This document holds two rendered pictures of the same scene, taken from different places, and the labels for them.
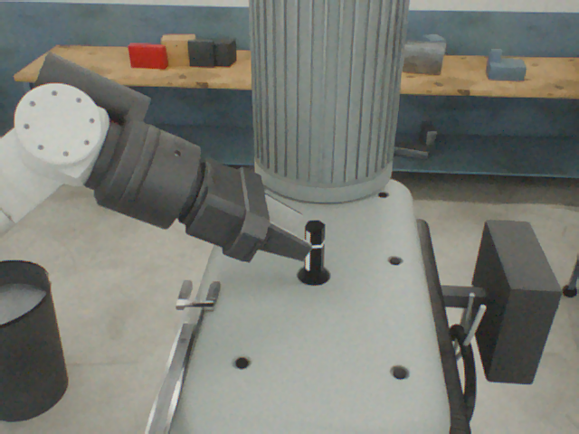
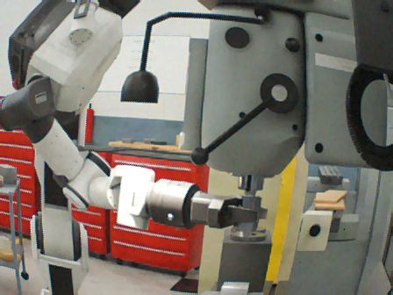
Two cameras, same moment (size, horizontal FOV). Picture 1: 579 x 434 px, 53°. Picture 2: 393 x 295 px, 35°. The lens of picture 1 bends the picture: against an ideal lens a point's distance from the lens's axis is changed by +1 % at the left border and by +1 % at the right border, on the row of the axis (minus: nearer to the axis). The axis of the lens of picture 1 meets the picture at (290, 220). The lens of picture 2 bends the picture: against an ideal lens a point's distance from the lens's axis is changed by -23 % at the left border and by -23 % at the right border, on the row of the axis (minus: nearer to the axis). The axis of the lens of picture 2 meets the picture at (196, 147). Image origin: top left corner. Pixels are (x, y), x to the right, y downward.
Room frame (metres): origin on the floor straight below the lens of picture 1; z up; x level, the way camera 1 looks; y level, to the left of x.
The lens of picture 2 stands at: (0.52, -1.41, 1.42)
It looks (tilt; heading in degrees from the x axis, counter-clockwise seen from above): 3 degrees down; 95
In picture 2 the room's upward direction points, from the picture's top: 5 degrees clockwise
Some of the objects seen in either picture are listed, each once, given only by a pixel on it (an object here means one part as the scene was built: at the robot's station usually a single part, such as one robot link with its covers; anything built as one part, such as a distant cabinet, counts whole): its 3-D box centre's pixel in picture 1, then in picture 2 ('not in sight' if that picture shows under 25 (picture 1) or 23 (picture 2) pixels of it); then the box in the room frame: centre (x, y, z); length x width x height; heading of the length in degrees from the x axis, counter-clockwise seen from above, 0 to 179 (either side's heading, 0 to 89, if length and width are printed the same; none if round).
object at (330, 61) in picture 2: not in sight; (347, 98); (0.71, -0.04, 1.47); 0.24 x 0.19 x 0.26; 85
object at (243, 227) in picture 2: not in sight; (246, 215); (0.51, -0.03, 1.23); 0.05 x 0.05 x 0.06
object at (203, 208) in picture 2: not in sight; (201, 210); (0.43, 0.00, 1.23); 0.13 x 0.12 x 0.10; 71
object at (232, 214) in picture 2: not in sight; (240, 215); (0.50, -0.05, 1.23); 0.06 x 0.02 x 0.03; 161
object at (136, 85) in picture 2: not in sight; (140, 86); (0.30, -0.03, 1.45); 0.07 x 0.07 x 0.06
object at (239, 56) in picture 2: not in sight; (260, 84); (0.52, -0.03, 1.47); 0.21 x 0.19 x 0.32; 85
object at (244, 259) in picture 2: not in sight; (243, 266); (0.52, 0.38, 1.03); 0.22 x 0.12 x 0.20; 92
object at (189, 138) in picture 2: not in sight; (196, 91); (0.40, -0.02, 1.45); 0.04 x 0.04 x 0.21; 85
